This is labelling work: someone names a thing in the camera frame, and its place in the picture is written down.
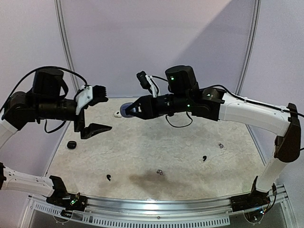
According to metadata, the blue-grey charging case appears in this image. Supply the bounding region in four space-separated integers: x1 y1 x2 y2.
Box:
120 102 139 118

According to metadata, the white earbud charging case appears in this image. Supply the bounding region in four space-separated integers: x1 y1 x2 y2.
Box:
114 111 122 118

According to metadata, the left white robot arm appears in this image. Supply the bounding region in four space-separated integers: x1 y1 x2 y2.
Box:
0 66 111 206

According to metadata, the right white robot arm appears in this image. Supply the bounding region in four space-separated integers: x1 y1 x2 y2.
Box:
121 65 301 207

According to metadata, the black charging case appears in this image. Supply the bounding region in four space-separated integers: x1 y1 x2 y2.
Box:
66 141 77 150

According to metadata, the grey earbud centre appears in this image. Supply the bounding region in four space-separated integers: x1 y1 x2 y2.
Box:
156 170 163 176

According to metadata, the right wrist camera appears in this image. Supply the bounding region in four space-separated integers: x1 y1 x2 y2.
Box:
136 71 160 98

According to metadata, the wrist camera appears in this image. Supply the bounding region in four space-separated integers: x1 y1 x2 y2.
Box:
74 85 108 115
136 71 160 98

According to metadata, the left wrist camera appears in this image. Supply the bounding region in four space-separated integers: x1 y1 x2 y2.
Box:
74 85 108 115

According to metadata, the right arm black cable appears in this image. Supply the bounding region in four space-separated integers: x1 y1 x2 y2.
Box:
152 75 304 129

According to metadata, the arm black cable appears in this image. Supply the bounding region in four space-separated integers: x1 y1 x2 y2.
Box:
152 75 304 129
0 66 90 133

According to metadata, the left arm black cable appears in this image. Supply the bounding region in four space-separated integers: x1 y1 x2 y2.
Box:
0 66 90 133

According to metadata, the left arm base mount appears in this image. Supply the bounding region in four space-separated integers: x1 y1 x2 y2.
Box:
46 175 88 219

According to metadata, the left aluminium frame post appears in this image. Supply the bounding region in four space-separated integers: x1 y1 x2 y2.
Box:
54 0 81 91

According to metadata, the aluminium frame post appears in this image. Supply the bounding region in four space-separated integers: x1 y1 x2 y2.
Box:
54 0 81 91
235 0 261 95

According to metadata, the aluminium front rail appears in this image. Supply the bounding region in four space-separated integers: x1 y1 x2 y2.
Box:
21 185 297 228

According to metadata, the right aluminium frame post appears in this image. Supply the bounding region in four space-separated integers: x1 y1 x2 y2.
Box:
235 0 261 95

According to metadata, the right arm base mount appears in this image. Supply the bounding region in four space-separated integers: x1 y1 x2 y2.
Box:
230 176 277 215

